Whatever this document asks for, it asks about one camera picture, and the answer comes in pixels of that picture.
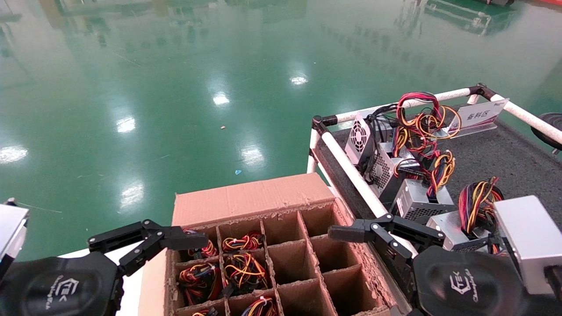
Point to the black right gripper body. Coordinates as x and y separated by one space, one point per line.
465 285

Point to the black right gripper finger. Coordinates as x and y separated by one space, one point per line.
351 231

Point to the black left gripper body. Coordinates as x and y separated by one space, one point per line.
57 289

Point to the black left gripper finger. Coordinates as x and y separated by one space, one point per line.
184 239

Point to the brown cardboard divider box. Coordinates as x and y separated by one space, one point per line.
246 197

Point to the silver power supply mesh side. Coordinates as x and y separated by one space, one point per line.
384 171

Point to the silver power supply with fan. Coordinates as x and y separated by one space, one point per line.
360 136

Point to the clear acrylic label sign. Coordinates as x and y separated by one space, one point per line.
480 115

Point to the black round object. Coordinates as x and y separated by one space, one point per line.
549 127

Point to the white pipe cart frame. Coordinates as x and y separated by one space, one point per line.
351 171

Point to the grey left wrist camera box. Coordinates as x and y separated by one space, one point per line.
11 230

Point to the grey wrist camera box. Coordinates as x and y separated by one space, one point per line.
531 237
11 230

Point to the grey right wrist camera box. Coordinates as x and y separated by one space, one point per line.
531 237

